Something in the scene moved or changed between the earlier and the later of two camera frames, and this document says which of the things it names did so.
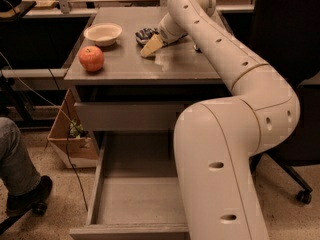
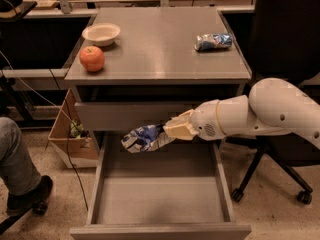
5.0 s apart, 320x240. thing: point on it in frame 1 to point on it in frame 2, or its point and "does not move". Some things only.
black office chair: x=287 y=32 does not move
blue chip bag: x=143 y=36 to x=147 y=138
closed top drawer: x=128 y=116 does not move
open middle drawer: x=136 y=193 does not move
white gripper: x=167 y=31 to x=204 y=121
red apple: x=91 y=58 does not move
